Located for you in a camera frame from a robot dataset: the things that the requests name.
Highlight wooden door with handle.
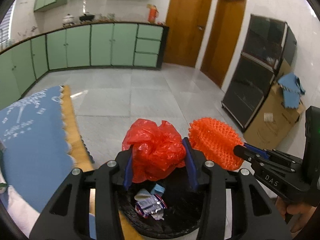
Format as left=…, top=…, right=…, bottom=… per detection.
left=162, top=0, right=214, bottom=68

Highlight orange foam fruit net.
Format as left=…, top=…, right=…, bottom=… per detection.
left=188, top=117, right=244, bottom=172

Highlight blue table mat with tree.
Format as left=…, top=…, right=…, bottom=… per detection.
left=0, top=85, right=75, bottom=213

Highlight black wok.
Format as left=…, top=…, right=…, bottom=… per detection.
left=79, top=12, right=96, bottom=22

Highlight black glass cabinet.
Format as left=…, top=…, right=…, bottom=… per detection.
left=221, top=14, right=298, bottom=133

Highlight black trash bin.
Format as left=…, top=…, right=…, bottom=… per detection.
left=115, top=165, right=227, bottom=239

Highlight large brown cardboard box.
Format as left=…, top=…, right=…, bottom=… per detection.
left=244, top=57, right=307, bottom=150

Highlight white window blind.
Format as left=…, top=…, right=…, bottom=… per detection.
left=0, top=5, right=13, bottom=46

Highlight blue cloth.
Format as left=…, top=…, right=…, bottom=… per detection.
left=278, top=73, right=306, bottom=110

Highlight person's right hand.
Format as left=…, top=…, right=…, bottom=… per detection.
left=275, top=196, right=318, bottom=233

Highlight red thermos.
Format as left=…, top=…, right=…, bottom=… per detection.
left=147, top=4, right=158, bottom=23

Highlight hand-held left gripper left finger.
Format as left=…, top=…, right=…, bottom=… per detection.
left=29, top=145, right=134, bottom=240

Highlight group of jars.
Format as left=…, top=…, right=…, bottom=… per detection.
left=97, top=12, right=116, bottom=21

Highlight red plastic bag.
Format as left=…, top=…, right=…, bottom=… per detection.
left=122, top=118, right=187, bottom=182

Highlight green lower cabinets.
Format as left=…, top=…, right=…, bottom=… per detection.
left=0, top=22, right=169, bottom=103

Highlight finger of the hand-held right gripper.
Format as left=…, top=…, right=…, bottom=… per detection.
left=244, top=142, right=272, bottom=159
left=233, top=145, right=260, bottom=166

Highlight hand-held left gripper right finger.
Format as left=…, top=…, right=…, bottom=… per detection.
left=182, top=137, right=292, bottom=240

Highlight blue white snack wrapper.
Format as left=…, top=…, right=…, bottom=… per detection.
left=135, top=195, right=167, bottom=217

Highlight plain wooden door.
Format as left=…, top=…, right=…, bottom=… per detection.
left=200, top=0, right=248, bottom=88

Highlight light blue packet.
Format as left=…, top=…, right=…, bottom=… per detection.
left=150, top=183, right=167, bottom=195

